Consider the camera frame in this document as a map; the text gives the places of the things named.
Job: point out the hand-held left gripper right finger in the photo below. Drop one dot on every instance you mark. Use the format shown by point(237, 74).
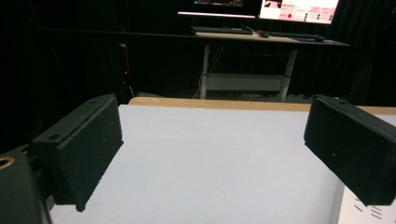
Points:
point(351, 146)

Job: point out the black keyboard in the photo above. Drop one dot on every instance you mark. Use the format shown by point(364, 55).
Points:
point(221, 30)
point(295, 35)

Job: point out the white paper with black lines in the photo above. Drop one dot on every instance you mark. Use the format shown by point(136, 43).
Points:
point(367, 214)

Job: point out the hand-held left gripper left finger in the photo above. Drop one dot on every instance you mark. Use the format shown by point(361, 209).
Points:
point(84, 152)

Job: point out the white-legged wooden desk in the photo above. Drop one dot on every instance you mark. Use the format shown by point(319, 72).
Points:
point(249, 62)

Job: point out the bright-screen computer monitor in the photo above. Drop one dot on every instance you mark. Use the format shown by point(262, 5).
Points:
point(299, 11)

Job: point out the black computer mouse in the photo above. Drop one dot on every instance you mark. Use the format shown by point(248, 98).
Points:
point(264, 34)

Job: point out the dark computer monitor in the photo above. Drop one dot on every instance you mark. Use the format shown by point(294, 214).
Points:
point(218, 6)

